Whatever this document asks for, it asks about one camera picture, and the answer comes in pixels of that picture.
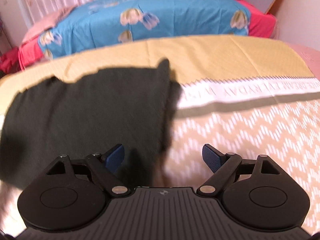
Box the dark green knit sweater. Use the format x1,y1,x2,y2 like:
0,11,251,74
1,59,181,189

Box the yellow patterned bed sheet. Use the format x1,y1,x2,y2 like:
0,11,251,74
1,35,319,233

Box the red bags on floor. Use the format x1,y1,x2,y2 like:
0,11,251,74
0,47,21,77

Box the red bed sheet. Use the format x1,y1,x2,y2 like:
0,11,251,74
17,0,277,69

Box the blue floral quilt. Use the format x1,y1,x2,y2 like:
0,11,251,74
37,0,251,59

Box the pink blanket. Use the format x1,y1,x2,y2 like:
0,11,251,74
21,5,76,44

